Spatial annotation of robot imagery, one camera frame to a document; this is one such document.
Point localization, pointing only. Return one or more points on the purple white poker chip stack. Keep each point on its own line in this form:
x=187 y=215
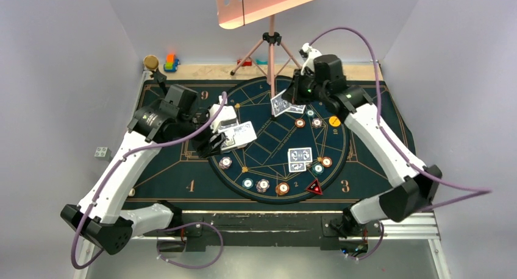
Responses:
x=262 y=186

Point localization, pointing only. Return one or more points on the red triangle dealer marker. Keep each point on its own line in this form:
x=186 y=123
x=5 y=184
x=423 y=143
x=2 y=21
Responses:
x=314 y=187

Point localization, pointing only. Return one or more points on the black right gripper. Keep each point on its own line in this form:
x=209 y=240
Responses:
x=293 y=90

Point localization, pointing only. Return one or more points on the purple chips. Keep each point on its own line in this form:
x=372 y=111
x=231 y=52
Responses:
x=225 y=163

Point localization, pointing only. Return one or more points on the dark green poker mat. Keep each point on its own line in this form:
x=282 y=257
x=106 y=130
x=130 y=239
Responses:
x=179 y=176

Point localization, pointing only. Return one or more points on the blue playing card deck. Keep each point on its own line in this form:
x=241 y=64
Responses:
x=237 y=136

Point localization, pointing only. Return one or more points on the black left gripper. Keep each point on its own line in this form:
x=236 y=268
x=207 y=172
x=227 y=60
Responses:
x=205 y=148

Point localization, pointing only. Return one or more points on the gold round lid jar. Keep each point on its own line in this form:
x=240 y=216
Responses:
x=151 y=62

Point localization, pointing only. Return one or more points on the orange poker chip stack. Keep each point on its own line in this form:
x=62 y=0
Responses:
x=282 y=189

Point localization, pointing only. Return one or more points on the pink perforated board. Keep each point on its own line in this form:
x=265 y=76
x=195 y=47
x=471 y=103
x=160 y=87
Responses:
x=233 y=14

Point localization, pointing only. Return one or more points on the yellow big blind button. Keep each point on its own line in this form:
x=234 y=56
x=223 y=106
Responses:
x=334 y=121

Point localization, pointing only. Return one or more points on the red chip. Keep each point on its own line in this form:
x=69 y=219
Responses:
x=326 y=162
x=299 y=123

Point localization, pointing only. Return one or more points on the grey toy brick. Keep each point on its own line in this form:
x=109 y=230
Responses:
x=103 y=153

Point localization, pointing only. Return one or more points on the pink tripod stand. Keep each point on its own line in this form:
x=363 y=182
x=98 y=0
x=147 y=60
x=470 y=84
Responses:
x=272 y=38

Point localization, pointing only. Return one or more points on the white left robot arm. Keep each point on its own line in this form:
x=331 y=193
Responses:
x=99 y=217

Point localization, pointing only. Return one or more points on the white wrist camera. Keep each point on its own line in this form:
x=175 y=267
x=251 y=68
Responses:
x=226 y=118
x=309 y=54

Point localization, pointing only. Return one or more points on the green poker chip stack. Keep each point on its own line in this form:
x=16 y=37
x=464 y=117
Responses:
x=247 y=183

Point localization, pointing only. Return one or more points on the dealt card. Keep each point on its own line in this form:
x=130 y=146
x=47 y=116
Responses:
x=299 y=109
x=302 y=154

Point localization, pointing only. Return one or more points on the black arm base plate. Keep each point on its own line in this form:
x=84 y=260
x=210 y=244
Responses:
x=266 y=229

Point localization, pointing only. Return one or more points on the colourful toy blocks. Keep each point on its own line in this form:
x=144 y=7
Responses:
x=171 y=63

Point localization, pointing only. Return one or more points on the round dark blue mat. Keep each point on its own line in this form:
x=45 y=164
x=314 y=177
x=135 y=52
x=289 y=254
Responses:
x=267 y=156

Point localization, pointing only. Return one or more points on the red toy block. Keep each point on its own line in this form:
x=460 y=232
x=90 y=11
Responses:
x=247 y=62

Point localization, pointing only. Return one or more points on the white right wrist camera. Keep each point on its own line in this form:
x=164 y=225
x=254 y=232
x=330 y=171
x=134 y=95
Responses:
x=309 y=54

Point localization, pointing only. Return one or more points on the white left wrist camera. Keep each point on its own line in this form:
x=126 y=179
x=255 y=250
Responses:
x=226 y=118

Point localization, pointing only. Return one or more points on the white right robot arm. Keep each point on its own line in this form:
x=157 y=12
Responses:
x=413 y=184

